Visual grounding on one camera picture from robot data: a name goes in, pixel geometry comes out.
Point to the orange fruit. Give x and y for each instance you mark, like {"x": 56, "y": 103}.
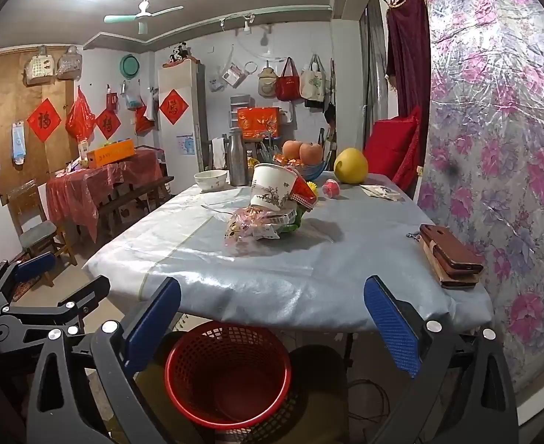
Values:
{"x": 311, "y": 152}
{"x": 292, "y": 149}

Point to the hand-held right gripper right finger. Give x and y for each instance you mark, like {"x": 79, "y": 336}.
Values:
{"x": 392, "y": 328}

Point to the red gift box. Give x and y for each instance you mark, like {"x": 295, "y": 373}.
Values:
{"x": 258, "y": 122}

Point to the grey wall rack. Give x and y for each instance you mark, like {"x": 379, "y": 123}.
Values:
{"x": 239, "y": 104}

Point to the red tote bag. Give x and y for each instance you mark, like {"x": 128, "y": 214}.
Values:
{"x": 288, "y": 84}

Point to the large red diamond poster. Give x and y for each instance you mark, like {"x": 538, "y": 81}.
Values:
{"x": 44, "y": 120}

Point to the red plastic mesh basket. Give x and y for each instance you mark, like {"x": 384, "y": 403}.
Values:
{"x": 184, "y": 379}

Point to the orange fruit right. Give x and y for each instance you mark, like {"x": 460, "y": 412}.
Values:
{"x": 311, "y": 152}

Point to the clear pink ball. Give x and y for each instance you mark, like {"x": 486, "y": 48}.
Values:
{"x": 331, "y": 188}

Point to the pink plastic wrapper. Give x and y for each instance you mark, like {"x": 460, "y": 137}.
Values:
{"x": 246, "y": 224}

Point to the orange cardboard box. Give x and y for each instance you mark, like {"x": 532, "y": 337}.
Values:
{"x": 110, "y": 153}

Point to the white tablecloth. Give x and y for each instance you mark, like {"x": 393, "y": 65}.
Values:
{"x": 299, "y": 268}

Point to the red snack packet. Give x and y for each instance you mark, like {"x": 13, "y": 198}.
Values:
{"x": 305, "y": 193}

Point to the dark wooden sticks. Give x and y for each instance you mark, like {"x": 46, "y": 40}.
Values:
{"x": 452, "y": 281}

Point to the red cushion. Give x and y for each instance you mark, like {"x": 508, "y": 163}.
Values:
{"x": 387, "y": 148}

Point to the metal keys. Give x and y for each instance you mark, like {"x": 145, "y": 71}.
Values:
{"x": 413, "y": 236}

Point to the brown phone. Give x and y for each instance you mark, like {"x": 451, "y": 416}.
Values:
{"x": 450, "y": 252}

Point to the white towel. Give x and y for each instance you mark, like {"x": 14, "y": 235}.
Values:
{"x": 219, "y": 152}

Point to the white printed paper cup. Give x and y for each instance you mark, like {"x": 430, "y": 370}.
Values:
{"x": 272, "y": 185}

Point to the glass fruit bowl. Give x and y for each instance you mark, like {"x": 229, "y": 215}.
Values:
{"x": 314, "y": 171}

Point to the steel thermos bottle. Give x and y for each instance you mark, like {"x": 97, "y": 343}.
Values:
{"x": 238, "y": 157}

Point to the panda plush toy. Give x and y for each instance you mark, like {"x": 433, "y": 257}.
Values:
{"x": 179, "y": 52}

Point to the green plastic basin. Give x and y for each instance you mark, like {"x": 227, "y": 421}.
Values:
{"x": 128, "y": 67}

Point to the black table frame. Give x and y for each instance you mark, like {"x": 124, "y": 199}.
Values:
{"x": 348, "y": 356}

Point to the white plastic wrapper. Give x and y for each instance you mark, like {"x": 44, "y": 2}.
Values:
{"x": 274, "y": 232}

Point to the beige hanging bag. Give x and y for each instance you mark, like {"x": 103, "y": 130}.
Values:
{"x": 267, "y": 82}

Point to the red diamond fridge poster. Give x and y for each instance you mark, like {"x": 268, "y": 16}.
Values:
{"x": 174, "y": 106}

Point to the white tote bag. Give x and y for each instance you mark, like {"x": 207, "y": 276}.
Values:
{"x": 312, "y": 84}

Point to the white ceramic bowl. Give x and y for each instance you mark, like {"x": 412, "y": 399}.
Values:
{"x": 211, "y": 180}

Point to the wooden chair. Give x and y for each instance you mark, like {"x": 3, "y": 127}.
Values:
{"x": 36, "y": 233}

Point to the pale blue plastic bag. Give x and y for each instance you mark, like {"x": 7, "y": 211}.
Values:
{"x": 133, "y": 99}

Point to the orange fruit left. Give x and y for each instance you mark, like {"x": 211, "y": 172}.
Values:
{"x": 292, "y": 149}

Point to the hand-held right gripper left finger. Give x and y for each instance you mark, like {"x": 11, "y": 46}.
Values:
{"x": 154, "y": 317}

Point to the clear plastic hanging bag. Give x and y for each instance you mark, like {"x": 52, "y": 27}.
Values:
{"x": 68, "y": 64}

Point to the yellow pomelo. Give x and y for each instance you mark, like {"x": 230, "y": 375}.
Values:
{"x": 350, "y": 165}

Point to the green ceiling fan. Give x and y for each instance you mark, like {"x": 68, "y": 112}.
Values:
{"x": 143, "y": 13}

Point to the pale paper packets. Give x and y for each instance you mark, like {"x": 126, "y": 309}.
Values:
{"x": 383, "y": 191}

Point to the floral plastic sheet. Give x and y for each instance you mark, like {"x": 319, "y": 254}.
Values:
{"x": 498, "y": 148}

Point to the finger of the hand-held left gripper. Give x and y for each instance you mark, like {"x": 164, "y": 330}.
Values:
{"x": 34, "y": 266}
{"x": 82, "y": 296}

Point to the red plastic table cover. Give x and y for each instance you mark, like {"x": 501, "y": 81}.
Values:
{"x": 96, "y": 185}

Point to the blue face mask pack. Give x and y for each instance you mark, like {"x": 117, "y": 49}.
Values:
{"x": 18, "y": 143}

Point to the small fridge calendar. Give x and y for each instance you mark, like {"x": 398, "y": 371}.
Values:
{"x": 185, "y": 145}

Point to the red hanging paper bag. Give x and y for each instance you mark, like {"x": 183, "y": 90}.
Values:
{"x": 142, "y": 121}

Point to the white refrigerator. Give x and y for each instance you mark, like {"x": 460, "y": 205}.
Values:
{"x": 179, "y": 157}

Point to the red plastic bag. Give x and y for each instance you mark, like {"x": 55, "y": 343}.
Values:
{"x": 80, "y": 115}

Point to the small red diamond poster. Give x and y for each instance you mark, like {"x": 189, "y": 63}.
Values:
{"x": 108, "y": 123}

